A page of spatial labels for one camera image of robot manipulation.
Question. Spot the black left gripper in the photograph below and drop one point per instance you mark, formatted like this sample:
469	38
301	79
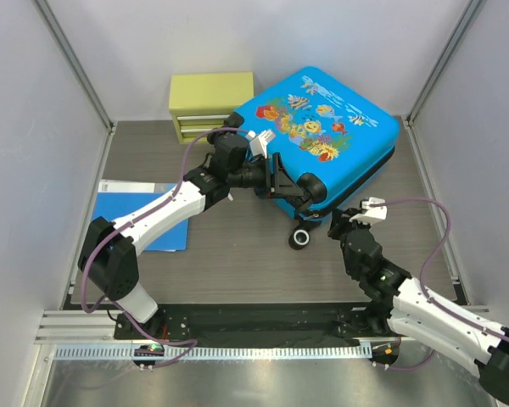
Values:
283	185

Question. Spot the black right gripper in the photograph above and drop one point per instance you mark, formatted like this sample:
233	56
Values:
341	220

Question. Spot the blue suitcase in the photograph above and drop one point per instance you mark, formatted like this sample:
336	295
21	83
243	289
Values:
327	134

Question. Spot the blue white box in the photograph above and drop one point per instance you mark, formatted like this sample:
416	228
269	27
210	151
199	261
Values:
119	198

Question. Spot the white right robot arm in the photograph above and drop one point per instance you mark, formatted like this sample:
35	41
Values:
402	305

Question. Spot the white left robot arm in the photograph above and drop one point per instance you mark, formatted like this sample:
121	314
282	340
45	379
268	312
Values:
110	250

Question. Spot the yellow-green drawer organizer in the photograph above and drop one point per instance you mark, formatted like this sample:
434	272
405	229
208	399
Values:
200	102

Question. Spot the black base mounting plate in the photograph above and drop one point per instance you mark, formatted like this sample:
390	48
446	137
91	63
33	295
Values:
269	325

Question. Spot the slotted cable duct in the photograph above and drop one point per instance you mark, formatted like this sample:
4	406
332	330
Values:
139	352

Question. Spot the aluminium right corner post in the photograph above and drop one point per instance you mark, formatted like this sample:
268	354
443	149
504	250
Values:
464	23

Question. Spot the aluminium corner post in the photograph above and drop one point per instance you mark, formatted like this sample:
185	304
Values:
464	23
57	32

